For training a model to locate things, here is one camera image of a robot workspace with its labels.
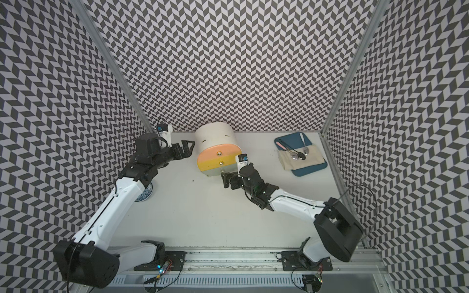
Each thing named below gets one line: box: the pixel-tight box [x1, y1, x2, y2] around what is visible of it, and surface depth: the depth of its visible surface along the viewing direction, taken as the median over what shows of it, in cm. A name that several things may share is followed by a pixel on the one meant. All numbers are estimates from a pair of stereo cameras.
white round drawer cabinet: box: [195, 122, 243, 176], surface depth 88 cm
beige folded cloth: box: [277, 144, 326, 171], surface depth 107 cm
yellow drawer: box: [197, 154, 241, 172], surface depth 91 cm
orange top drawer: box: [197, 144, 242, 163], surface depth 84 cm
